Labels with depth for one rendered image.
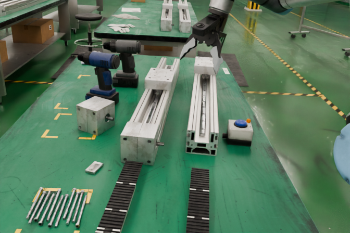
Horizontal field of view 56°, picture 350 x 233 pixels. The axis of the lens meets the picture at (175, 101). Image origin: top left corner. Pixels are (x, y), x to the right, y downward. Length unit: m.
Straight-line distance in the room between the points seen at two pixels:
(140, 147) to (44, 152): 0.31
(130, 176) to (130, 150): 0.11
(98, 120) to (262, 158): 0.56
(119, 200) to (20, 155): 0.40
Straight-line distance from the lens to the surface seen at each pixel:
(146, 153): 0.99
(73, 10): 6.34
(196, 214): 0.81
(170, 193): 0.91
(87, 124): 1.18
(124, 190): 0.86
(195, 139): 1.05
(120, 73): 1.58
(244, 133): 1.14
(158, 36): 2.73
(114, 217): 0.79
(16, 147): 1.16
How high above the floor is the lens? 1.35
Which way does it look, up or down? 23 degrees down
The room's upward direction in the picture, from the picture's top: 3 degrees clockwise
